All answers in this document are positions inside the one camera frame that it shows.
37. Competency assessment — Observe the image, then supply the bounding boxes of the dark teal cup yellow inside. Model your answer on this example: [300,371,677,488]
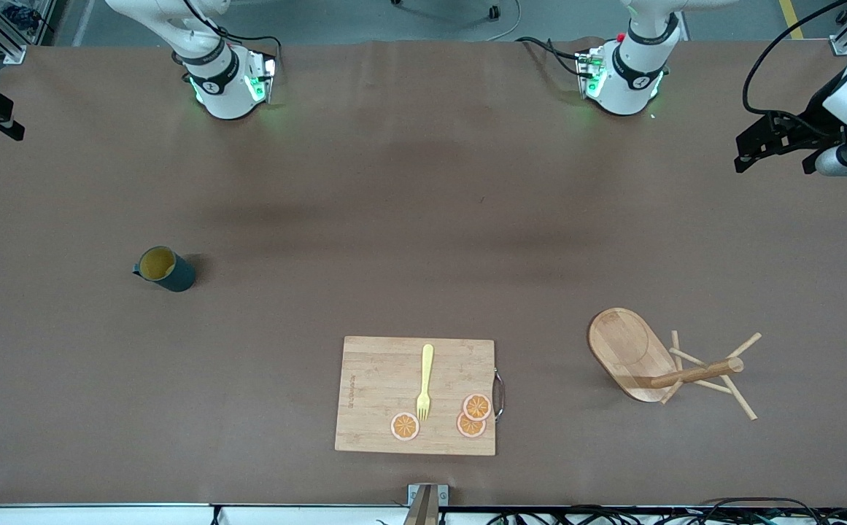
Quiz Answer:
[132,246,197,293]

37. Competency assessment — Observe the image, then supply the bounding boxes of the wooden mug tree rack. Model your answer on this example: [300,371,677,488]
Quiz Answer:
[587,307,763,421]

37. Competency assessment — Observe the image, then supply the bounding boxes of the chair base with caster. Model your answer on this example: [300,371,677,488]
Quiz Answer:
[392,0,503,20]

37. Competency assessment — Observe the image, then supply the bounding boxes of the yellow plastic fork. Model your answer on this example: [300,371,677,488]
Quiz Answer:
[415,343,435,422]

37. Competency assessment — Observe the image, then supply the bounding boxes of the black left arm base cable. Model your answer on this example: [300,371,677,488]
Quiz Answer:
[514,35,593,78]

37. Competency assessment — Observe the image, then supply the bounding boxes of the black arm base cable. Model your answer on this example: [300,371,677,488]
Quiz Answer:
[182,0,283,74]
[514,35,593,78]

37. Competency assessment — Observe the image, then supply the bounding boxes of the black right arm base cable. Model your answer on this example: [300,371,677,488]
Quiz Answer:
[182,0,283,74]

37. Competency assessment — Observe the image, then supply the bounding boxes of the looped black cable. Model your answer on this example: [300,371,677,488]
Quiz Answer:
[700,497,825,525]

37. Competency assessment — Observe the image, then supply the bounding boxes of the tangled black cable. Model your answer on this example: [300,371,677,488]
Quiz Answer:
[489,505,701,525]

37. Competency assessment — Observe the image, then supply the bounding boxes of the bamboo cutting board metal handle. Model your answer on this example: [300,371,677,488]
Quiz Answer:
[334,335,506,457]

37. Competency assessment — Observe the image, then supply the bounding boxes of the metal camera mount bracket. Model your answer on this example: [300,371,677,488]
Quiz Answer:
[407,483,449,525]

